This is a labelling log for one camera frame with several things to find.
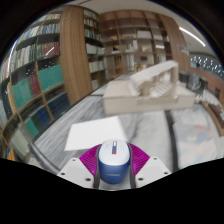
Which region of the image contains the wooden shelf unit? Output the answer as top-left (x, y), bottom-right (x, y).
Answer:
top-left (99, 9), bottom-right (175, 80)

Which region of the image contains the white paper sheet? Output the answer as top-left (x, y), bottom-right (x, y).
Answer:
top-left (64, 115), bottom-right (128, 152)

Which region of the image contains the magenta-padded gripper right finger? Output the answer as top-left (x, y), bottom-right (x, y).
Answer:
top-left (127, 142), bottom-right (172, 190)

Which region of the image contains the white and blue computer mouse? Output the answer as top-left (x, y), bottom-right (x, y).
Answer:
top-left (97, 138), bottom-right (132, 185)

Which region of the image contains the cream architectural model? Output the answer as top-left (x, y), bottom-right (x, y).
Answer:
top-left (102, 59), bottom-right (198, 116)

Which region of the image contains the dark narrow bookshelf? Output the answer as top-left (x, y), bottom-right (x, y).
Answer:
top-left (82, 9), bottom-right (109, 91)

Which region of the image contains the bookshelf filled with books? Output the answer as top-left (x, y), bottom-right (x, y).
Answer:
top-left (0, 11), bottom-right (73, 162)

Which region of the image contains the white wall sign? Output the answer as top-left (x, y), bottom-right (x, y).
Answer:
top-left (177, 43), bottom-right (191, 56)

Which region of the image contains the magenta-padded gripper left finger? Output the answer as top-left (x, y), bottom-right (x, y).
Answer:
top-left (57, 143), bottom-right (103, 190)

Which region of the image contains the long ceiling light strip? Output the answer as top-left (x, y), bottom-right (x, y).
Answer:
top-left (178, 26), bottom-right (207, 48)

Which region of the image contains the floral print mouse pad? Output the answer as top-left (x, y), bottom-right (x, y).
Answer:
top-left (172, 113), bottom-right (223, 170)

